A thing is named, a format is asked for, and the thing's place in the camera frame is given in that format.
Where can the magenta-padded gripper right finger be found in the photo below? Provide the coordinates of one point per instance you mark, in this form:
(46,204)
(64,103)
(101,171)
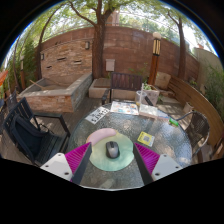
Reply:
(165,165)

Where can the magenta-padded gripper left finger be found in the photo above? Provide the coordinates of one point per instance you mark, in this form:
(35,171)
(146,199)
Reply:
(56,164)

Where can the grey computer mouse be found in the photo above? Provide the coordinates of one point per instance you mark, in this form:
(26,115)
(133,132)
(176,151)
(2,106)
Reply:
(112,150)

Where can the round green mouse pad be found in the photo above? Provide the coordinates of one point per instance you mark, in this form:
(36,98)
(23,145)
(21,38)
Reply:
(125,156)

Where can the yellow card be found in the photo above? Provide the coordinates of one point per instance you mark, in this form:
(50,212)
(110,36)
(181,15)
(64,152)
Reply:
(146,139)

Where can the black slatted armchair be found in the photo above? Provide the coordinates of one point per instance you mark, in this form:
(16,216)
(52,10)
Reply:
(28,136)

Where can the green packet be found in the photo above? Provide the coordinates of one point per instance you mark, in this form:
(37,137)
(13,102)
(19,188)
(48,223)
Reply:
(173,122)

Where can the dark wicker metal chair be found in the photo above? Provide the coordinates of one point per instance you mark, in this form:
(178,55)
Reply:
(198,128)

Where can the stone-clad raised basin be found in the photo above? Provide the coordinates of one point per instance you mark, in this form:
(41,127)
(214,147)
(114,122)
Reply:
(50,101)

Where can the white plate with black letters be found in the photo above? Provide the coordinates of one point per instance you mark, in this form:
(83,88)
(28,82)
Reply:
(97,115)

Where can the curved wooden bench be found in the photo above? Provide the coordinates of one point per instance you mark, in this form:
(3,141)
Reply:
(196,103)

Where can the white square planter with plant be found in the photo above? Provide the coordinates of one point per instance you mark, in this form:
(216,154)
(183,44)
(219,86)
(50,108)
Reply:
(153,96)

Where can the colourful magazine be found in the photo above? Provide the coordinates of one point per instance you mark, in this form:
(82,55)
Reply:
(124,108)

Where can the clear plastic cup with straw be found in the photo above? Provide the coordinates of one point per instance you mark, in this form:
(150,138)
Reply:
(140,98)

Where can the pale stone boulder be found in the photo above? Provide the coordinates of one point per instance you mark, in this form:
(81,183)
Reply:
(162,80)

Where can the dark wooden slatted chair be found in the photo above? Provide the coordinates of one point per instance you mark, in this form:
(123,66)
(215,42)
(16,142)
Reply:
(126,81)

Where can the slim tree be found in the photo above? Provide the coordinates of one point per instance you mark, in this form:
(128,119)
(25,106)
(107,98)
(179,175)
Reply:
(182,53)

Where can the large forked tree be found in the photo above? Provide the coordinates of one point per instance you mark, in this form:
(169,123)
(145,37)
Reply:
(98,50)

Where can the wooden garden lamp post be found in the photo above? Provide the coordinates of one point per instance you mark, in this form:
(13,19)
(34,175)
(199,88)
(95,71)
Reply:
(154,66)

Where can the dark wall lamp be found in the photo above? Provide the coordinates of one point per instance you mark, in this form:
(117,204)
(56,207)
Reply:
(87,45)
(42,56)

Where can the grey wall box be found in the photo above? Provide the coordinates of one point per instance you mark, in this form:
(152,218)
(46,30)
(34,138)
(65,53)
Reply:
(110,65)

